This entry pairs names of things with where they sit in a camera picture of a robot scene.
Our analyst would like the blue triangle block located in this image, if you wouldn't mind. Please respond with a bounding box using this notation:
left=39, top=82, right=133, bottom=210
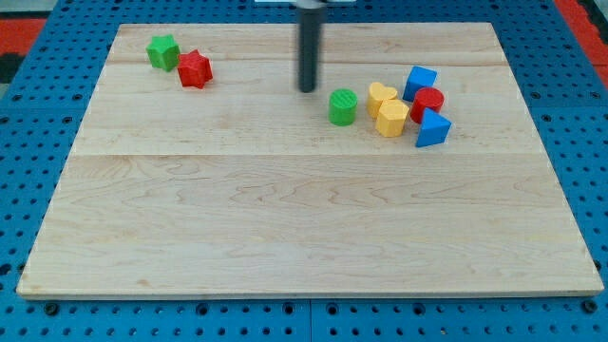
left=415, top=108, right=452, bottom=147

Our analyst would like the red star block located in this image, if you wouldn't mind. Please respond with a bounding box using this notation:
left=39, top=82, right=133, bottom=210
left=178, top=49, right=213, bottom=88

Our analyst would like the blue cube block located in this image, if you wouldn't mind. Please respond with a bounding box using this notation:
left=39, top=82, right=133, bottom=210
left=402, top=66, right=437, bottom=102

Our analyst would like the green star block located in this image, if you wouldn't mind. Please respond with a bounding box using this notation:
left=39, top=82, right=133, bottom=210
left=146, top=34, right=180, bottom=71

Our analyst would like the red cylinder block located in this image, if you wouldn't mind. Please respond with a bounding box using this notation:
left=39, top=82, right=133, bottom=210
left=410, top=87, right=445, bottom=124

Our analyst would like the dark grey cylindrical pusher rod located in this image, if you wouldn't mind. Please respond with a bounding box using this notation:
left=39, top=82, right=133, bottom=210
left=295, top=0, right=325, bottom=93

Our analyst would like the yellow hexagon block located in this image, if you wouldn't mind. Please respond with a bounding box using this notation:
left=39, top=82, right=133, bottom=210
left=375, top=100, right=409, bottom=138

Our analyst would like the green cylinder block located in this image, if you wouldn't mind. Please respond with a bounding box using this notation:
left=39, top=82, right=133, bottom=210
left=328, top=88, right=358, bottom=126

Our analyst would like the yellow heart block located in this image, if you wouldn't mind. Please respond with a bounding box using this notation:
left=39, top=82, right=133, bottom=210
left=367, top=82, right=398, bottom=119

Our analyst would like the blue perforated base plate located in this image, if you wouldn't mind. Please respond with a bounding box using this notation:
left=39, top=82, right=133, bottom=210
left=1, top=0, right=607, bottom=341

